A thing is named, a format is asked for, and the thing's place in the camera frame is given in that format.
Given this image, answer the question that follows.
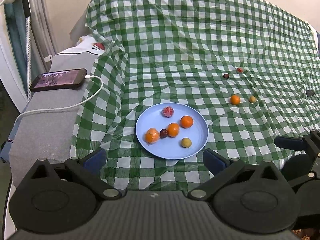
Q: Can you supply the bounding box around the yellow-green small fruit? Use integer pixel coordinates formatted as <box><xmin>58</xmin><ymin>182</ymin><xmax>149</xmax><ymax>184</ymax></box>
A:
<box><xmin>181</xmin><ymin>138</ymin><xmax>192</xmax><ymax>148</ymax></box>

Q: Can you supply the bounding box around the dark red jujube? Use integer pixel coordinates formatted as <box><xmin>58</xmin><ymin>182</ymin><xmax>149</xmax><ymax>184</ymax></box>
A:
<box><xmin>160</xmin><ymin>129</ymin><xmax>168</xmax><ymax>139</ymax></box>

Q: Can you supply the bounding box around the small orange mandarin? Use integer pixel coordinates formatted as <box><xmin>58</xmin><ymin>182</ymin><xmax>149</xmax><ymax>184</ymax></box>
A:
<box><xmin>230</xmin><ymin>94</ymin><xmax>241</xmax><ymax>105</ymax></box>

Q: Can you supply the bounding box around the large orange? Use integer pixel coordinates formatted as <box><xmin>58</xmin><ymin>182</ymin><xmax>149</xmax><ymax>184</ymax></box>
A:
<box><xmin>145</xmin><ymin>128</ymin><xmax>160</xmax><ymax>144</ymax></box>

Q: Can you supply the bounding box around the yellow small fruit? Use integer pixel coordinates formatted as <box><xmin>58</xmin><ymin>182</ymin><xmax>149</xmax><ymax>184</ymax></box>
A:
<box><xmin>249</xmin><ymin>96</ymin><xmax>257</xmax><ymax>103</ymax></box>

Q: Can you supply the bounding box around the pink lychee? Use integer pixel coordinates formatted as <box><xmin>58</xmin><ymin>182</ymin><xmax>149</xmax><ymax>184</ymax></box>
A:
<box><xmin>162</xmin><ymin>106</ymin><xmax>174</xmax><ymax>118</ymax></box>

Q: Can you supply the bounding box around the red fruit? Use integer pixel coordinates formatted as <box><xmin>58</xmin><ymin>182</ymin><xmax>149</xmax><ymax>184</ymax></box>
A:
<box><xmin>236</xmin><ymin>67</ymin><xmax>243</xmax><ymax>73</ymax></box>

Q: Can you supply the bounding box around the grey sofa armrest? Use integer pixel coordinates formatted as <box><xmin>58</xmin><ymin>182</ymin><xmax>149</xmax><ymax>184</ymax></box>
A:
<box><xmin>0</xmin><ymin>51</ymin><xmax>101</xmax><ymax>188</ymax></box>

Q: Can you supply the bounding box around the light blue plate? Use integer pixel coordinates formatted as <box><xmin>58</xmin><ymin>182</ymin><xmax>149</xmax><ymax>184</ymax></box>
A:
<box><xmin>135</xmin><ymin>102</ymin><xmax>209</xmax><ymax>160</ymax></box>

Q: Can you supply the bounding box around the black smartphone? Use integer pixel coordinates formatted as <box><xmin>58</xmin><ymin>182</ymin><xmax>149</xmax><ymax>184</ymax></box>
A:
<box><xmin>29</xmin><ymin>68</ymin><xmax>87</xmax><ymax>93</ymax></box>

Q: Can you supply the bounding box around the green checkered tablecloth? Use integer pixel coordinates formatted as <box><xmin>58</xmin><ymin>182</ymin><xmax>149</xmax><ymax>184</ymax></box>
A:
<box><xmin>71</xmin><ymin>0</ymin><xmax>319</xmax><ymax>192</ymax></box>

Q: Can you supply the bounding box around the white printed cushion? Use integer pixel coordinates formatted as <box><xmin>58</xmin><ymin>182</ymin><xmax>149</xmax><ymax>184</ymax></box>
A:
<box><xmin>58</xmin><ymin>34</ymin><xmax>105</xmax><ymax>55</ymax></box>

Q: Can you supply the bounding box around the grey curtain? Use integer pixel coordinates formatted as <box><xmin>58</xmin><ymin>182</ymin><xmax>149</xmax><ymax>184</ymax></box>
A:
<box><xmin>28</xmin><ymin>0</ymin><xmax>56</xmax><ymax>72</ymax></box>

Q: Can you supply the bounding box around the white charging cable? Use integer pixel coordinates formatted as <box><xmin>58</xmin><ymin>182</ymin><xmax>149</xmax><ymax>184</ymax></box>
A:
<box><xmin>13</xmin><ymin>74</ymin><xmax>104</xmax><ymax>128</ymax></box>

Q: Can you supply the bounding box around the white door frame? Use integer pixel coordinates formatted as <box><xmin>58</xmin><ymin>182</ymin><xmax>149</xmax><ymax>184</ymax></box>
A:
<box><xmin>0</xmin><ymin>5</ymin><xmax>28</xmax><ymax>112</ymax></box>

